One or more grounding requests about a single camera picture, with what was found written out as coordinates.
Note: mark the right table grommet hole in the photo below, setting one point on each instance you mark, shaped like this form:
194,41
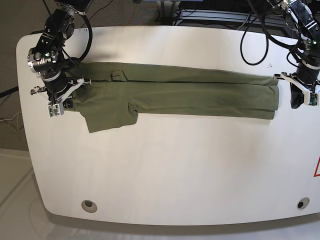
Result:
303,203

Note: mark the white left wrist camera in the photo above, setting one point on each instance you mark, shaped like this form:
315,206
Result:
311,98

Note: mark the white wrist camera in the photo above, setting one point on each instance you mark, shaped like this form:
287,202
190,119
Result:
55,110
311,98

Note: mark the left table grommet hole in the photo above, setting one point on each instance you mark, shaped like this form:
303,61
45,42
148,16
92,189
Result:
89,206

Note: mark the green T-shirt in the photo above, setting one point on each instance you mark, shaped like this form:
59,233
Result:
119,92

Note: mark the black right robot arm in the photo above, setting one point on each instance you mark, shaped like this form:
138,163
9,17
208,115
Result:
51,63

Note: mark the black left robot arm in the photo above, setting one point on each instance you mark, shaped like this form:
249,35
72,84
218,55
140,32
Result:
299,18

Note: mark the red warning triangle sticker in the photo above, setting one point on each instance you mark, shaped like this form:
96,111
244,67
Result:
317,169

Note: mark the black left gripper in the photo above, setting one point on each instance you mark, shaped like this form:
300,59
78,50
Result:
304,80

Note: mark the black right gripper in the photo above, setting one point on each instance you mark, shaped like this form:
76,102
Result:
60,89

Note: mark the aluminium frame rail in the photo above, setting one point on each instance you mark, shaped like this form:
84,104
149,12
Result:
227,16

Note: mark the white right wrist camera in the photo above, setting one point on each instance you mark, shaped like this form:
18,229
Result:
55,110

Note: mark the table grommet hole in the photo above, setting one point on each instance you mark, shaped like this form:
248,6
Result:
303,203
89,206

